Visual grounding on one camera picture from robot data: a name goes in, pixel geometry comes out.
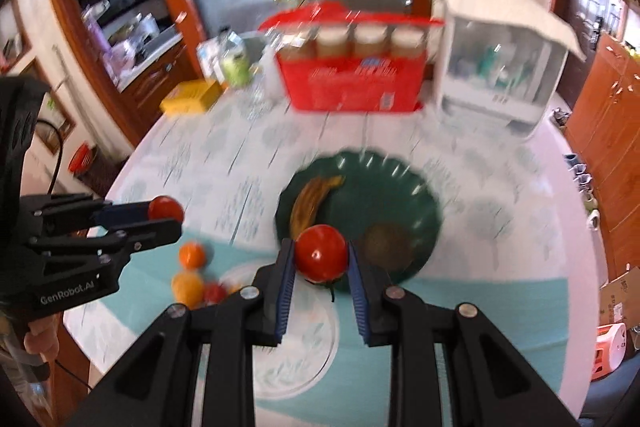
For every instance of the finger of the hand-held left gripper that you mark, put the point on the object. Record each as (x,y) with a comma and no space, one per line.
(120,213)
(150,234)

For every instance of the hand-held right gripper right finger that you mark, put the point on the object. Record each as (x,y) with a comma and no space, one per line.
(357,292)

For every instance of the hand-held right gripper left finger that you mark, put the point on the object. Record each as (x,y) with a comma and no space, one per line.
(285,287)

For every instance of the small cherry tomato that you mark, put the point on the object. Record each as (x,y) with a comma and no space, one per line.
(165,208)

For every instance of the large red tomato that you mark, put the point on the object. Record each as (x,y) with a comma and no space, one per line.
(320,254)

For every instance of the large yellow orange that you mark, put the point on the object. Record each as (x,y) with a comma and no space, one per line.
(187,288)

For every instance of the red strawberry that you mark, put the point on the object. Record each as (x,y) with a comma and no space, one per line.
(214,293)

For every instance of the dark green scalloped plate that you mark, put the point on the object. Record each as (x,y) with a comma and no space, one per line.
(380,202)

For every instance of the person's left hand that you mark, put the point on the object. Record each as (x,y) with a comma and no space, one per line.
(42,342)

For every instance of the brown avocado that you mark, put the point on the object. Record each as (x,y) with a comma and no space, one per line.
(387,247)

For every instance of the red basket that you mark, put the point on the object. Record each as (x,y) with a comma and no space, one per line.
(82,157)

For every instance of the brown spotted banana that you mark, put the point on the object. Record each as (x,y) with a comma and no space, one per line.
(307,202)

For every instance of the yellow flat box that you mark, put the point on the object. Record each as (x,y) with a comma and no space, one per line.
(192,99)

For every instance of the wooden display cabinet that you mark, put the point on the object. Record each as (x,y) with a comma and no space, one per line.
(165,72)

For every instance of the white and blue carton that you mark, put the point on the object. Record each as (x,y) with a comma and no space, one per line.
(207,59)

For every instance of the clear bottle with green label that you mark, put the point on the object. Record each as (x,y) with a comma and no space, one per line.
(235,64)

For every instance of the red pack of paper cups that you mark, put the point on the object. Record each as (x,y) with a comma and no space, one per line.
(350,82)

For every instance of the row of shoes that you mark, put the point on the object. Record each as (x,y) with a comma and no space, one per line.
(582,187)

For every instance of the pink plastic stool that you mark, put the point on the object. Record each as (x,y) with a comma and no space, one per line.
(607,347)

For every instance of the cardboard box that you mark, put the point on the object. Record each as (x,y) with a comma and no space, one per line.
(620,297)

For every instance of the white countertop appliance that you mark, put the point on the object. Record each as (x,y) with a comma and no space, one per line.
(500,57)

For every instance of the wooden wardrobe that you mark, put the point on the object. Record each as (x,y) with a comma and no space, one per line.
(610,117)

